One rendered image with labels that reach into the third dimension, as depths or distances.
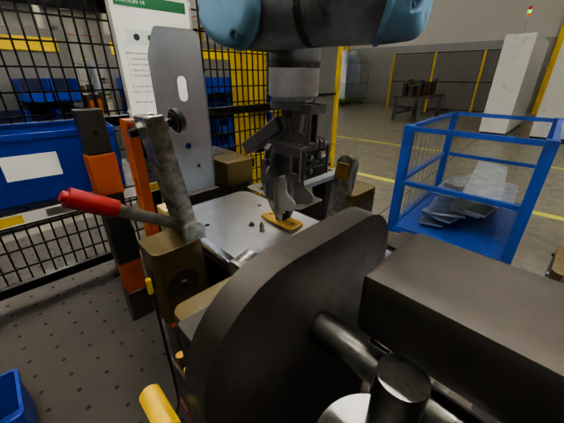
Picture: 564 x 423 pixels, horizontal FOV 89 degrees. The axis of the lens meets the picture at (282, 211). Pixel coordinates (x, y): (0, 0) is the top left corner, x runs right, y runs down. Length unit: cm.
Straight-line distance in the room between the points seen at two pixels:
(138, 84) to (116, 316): 62
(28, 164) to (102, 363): 43
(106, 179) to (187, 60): 30
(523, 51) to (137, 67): 766
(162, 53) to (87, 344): 65
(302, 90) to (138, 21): 62
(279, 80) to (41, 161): 49
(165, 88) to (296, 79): 33
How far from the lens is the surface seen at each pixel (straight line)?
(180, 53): 70
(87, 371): 79
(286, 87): 44
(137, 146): 47
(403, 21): 29
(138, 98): 95
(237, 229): 53
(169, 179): 38
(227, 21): 34
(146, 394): 20
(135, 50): 96
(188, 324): 19
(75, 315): 94
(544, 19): 1439
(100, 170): 67
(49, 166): 72
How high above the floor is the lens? 126
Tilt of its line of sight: 25 degrees down
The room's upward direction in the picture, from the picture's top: straight up
